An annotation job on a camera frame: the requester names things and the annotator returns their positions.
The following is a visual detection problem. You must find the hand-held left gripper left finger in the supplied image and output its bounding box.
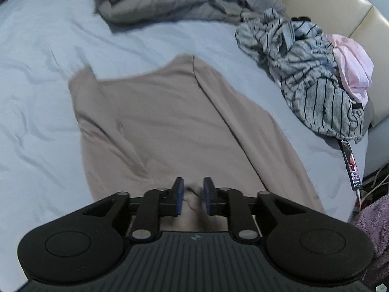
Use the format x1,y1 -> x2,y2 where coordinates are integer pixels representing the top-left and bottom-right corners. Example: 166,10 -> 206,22
77,177 -> 185,242

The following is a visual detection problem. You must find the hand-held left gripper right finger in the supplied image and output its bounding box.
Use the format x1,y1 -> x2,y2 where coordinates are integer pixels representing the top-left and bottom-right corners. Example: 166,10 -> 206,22
203,176 -> 309,242

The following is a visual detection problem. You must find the beige long-sleeve shirt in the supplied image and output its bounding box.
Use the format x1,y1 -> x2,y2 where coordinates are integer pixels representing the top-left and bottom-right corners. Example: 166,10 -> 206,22
67,54 -> 325,232

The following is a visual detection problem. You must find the black smartphone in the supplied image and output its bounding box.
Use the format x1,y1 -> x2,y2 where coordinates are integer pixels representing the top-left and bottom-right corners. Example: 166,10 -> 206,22
341,140 -> 363,191

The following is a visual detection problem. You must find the grey striped garment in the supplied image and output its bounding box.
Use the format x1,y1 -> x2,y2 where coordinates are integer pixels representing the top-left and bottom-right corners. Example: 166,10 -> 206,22
235,8 -> 365,145

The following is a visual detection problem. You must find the mauve fuzzy cloth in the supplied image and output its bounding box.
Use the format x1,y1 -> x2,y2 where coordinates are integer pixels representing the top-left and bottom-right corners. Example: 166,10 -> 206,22
349,193 -> 389,286

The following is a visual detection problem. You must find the pink garment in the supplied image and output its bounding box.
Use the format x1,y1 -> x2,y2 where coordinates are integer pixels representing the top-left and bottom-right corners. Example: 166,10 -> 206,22
327,33 -> 374,104

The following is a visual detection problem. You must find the bed with light blue sheet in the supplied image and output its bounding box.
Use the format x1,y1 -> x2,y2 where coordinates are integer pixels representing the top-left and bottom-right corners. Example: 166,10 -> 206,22
0,0 -> 370,286

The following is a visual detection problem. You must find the cream padded headboard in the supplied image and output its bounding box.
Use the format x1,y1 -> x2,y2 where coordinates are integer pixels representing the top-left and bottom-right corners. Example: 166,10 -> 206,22
281,0 -> 389,177

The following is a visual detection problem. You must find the white charging cable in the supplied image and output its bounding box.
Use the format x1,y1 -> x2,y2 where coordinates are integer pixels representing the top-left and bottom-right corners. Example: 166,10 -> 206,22
355,189 -> 364,216

